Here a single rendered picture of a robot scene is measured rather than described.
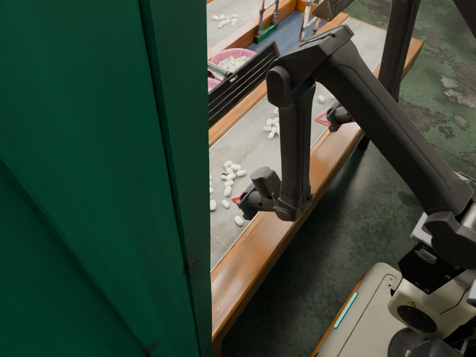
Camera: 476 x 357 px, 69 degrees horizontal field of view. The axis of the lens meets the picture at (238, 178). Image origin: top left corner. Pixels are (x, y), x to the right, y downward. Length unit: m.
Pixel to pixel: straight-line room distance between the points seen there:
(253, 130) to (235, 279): 0.61
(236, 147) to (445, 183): 0.85
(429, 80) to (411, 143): 2.80
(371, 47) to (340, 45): 1.44
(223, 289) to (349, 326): 0.71
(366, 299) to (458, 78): 2.37
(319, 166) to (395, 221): 1.05
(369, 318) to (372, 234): 0.65
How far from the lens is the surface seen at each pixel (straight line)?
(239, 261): 1.02
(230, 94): 0.97
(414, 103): 3.04
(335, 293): 1.89
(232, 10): 2.11
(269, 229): 1.07
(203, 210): 0.24
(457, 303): 1.02
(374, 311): 1.61
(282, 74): 0.58
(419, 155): 0.58
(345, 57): 0.55
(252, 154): 1.28
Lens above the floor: 1.70
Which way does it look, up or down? 53 degrees down
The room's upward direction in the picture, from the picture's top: 5 degrees clockwise
